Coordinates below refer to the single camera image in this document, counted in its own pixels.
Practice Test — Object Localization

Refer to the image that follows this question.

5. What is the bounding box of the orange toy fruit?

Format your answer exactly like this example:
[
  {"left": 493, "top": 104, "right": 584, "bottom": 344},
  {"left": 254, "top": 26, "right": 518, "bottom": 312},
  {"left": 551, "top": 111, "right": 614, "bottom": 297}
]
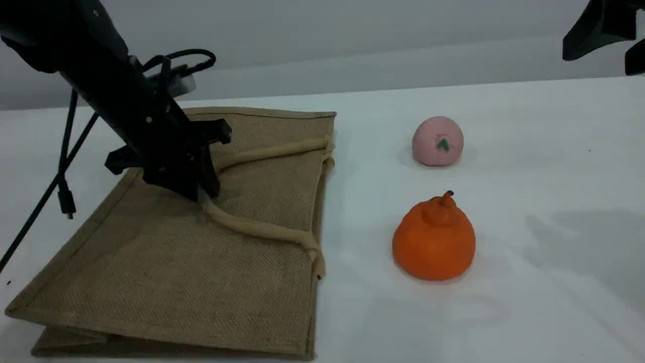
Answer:
[{"left": 392, "top": 190, "right": 477, "bottom": 281}]

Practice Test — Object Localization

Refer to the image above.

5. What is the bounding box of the long thin black cable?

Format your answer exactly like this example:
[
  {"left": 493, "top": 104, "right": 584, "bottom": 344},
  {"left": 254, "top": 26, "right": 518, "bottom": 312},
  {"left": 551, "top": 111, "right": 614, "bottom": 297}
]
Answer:
[{"left": 0, "top": 113, "right": 100, "bottom": 270}]

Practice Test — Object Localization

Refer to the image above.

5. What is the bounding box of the pink toy peach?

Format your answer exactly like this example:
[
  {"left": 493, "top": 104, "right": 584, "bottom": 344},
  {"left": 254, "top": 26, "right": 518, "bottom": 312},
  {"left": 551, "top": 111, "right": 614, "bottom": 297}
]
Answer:
[{"left": 412, "top": 116, "right": 465, "bottom": 167}]

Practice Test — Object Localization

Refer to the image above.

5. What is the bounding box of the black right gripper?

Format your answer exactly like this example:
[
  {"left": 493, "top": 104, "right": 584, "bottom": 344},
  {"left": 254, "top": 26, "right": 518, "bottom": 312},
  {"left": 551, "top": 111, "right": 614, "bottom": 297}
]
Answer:
[{"left": 562, "top": 0, "right": 645, "bottom": 76}]

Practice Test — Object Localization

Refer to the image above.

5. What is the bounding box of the looped black camera cable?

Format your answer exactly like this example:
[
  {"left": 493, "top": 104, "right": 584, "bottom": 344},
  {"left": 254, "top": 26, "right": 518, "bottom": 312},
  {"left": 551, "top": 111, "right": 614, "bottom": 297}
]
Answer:
[{"left": 141, "top": 48, "right": 217, "bottom": 77}]

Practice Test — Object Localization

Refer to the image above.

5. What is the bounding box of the black cable with usb plug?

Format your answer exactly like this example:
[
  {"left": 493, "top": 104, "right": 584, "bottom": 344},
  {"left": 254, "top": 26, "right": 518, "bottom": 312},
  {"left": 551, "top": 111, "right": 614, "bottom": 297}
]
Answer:
[{"left": 57, "top": 90, "right": 79, "bottom": 220}]

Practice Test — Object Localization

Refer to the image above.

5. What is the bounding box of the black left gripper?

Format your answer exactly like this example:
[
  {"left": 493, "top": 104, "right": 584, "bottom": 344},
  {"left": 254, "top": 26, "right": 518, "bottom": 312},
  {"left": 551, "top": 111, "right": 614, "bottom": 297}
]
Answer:
[{"left": 101, "top": 58, "right": 232, "bottom": 202}]

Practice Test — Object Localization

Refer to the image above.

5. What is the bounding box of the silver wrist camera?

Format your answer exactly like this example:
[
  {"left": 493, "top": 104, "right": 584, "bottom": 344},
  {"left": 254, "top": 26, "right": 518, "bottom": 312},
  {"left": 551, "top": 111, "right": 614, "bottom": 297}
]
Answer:
[{"left": 151, "top": 71, "right": 197, "bottom": 97}]

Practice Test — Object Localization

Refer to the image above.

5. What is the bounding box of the brown jute bag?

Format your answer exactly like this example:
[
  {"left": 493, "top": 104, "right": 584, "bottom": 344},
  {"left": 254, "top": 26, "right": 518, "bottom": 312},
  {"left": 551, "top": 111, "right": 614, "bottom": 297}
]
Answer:
[{"left": 4, "top": 106, "right": 337, "bottom": 361}]

